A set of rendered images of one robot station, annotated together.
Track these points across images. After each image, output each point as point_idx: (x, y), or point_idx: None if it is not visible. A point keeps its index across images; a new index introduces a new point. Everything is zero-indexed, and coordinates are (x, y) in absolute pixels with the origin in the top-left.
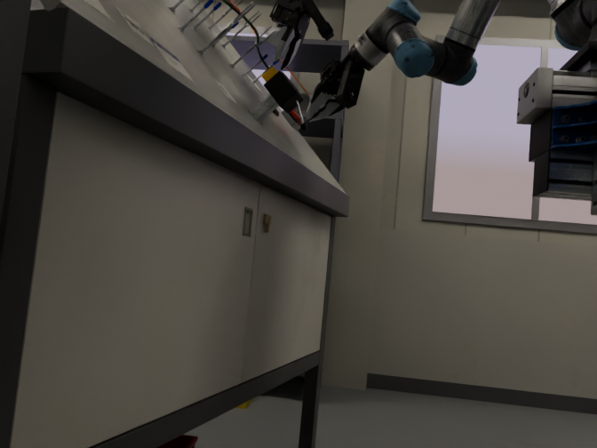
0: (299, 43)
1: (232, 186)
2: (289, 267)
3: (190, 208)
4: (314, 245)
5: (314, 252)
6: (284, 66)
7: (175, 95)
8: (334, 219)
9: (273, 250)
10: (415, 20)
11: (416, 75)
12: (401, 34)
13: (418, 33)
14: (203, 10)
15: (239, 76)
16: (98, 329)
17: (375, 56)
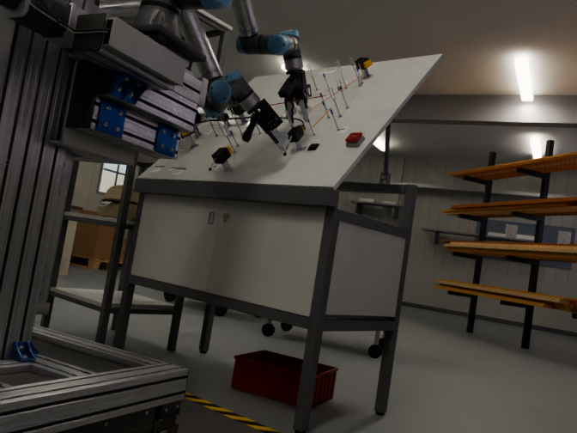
0: (303, 101)
1: (201, 204)
2: (252, 242)
3: (179, 215)
4: (291, 231)
5: (290, 236)
6: (304, 119)
7: (158, 184)
8: (332, 210)
9: (233, 231)
10: None
11: (210, 116)
12: None
13: None
14: (232, 135)
15: None
16: (148, 247)
17: (241, 106)
